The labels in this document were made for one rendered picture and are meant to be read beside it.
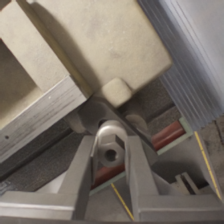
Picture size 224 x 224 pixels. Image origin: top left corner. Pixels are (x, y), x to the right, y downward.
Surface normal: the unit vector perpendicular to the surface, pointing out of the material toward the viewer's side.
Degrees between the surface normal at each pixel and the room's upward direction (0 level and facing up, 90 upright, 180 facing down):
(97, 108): 0
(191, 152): 0
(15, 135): 0
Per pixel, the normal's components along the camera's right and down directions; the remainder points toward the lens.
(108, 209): -0.02, 0.25
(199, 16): -0.72, 0.61
